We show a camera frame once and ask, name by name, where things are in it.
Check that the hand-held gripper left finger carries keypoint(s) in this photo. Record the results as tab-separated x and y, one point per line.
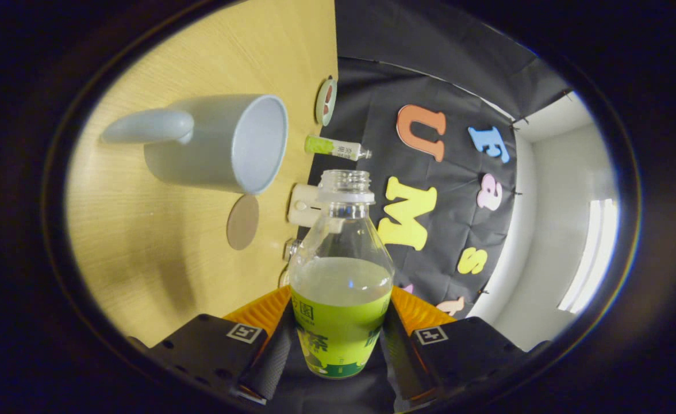
269	362

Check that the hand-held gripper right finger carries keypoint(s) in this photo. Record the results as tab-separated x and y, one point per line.
398	362

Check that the clear green-label juice bottle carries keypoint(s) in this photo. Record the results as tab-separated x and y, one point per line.
341	322

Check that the round brown coaster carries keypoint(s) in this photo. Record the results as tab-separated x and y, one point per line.
242	222

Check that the small green-label bottle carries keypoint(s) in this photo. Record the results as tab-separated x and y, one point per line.
326	145

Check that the metal utensil holder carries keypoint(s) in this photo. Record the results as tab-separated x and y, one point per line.
291	250

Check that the white toaster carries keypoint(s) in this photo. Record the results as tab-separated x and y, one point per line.
302	207

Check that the wooden table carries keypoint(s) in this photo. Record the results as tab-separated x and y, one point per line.
142	241

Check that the ceiling light panel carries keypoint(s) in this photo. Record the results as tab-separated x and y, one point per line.
594	253

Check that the pale green plate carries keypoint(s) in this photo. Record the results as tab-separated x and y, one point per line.
321	106

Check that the black backdrop cloth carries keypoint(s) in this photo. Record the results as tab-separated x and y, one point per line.
430	75

